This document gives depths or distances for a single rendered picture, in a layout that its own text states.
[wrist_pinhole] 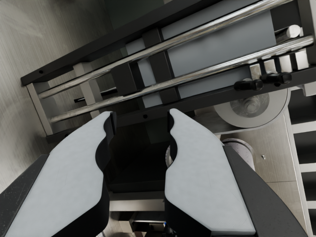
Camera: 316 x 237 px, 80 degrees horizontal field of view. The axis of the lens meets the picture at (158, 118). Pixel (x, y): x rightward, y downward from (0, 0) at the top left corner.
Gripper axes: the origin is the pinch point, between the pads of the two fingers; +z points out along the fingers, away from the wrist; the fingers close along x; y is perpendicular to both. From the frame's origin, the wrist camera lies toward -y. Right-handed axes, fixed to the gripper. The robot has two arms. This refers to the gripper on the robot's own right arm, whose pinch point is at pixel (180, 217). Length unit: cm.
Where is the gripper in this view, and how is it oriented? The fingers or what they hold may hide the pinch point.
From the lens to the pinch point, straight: 63.4
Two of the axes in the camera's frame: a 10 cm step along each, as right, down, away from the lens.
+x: -2.9, -9.4, -1.6
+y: 8.8, -2.1, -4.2
